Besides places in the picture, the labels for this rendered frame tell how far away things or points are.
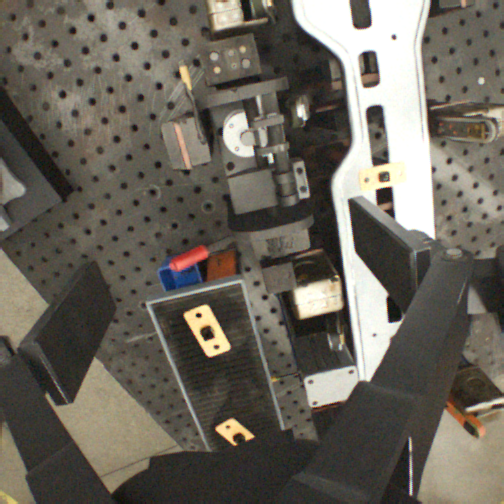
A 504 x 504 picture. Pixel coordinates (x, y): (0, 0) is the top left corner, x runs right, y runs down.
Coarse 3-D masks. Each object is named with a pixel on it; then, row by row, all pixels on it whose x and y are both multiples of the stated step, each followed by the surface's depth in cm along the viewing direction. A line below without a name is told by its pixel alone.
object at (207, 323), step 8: (192, 312) 53; (200, 312) 53; (208, 312) 53; (192, 320) 54; (200, 320) 54; (208, 320) 54; (216, 320) 54; (192, 328) 54; (200, 328) 54; (208, 328) 54; (216, 328) 55; (200, 336) 55; (208, 336) 54; (216, 336) 55; (224, 336) 55; (208, 344) 56; (224, 344) 56; (208, 352) 56; (216, 352) 56
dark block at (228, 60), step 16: (208, 48) 45; (224, 48) 45; (240, 48) 45; (256, 48) 45; (208, 64) 45; (224, 64) 45; (240, 64) 46; (256, 64) 46; (208, 80) 46; (224, 80) 46; (240, 80) 66
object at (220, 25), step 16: (208, 0) 47; (224, 0) 47; (240, 0) 51; (208, 16) 48; (224, 16) 47; (240, 16) 48; (208, 32) 80; (224, 32) 49; (240, 32) 51; (256, 32) 54
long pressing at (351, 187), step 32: (288, 0) 54; (320, 0) 53; (384, 0) 54; (416, 0) 54; (320, 32) 55; (352, 32) 55; (384, 32) 56; (416, 32) 56; (352, 64) 57; (384, 64) 57; (416, 64) 58; (352, 96) 59; (384, 96) 59; (416, 96) 60; (352, 128) 61; (416, 128) 62; (352, 160) 63; (416, 160) 64; (352, 192) 65; (416, 192) 66; (416, 224) 68; (352, 256) 70; (352, 288) 72; (352, 320) 75; (384, 320) 76; (384, 352) 79
